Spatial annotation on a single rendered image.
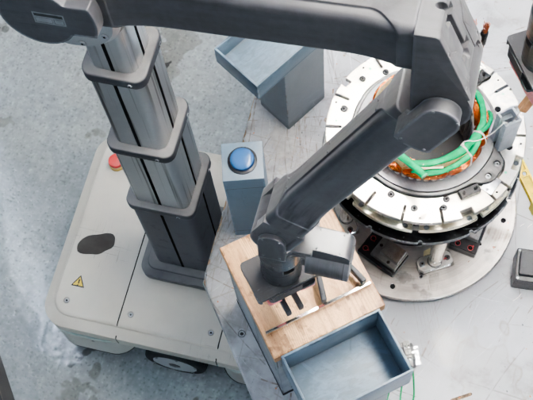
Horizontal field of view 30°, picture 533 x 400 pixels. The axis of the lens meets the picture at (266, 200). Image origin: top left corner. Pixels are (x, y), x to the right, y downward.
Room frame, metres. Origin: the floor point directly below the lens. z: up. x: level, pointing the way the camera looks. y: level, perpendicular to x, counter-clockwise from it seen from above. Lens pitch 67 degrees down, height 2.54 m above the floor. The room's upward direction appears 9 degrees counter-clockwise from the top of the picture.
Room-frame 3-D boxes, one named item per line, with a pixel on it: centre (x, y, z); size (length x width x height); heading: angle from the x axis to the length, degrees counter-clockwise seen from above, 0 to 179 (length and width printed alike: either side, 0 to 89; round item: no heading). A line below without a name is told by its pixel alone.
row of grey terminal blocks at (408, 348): (0.40, -0.18, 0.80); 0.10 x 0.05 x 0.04; 89
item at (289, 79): (0.95, -0.08, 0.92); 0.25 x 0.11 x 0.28; 126
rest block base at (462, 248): (0.61, -0.36, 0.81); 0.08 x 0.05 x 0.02; 147
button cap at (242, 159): (0.72, 0.03, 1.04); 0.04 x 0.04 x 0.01
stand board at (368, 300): (0.49, -0.04, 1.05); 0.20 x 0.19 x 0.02; 18
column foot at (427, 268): (0.56, -0.29, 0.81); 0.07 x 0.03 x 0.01; 98
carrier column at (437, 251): (0.56, -0.29, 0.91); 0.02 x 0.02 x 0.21
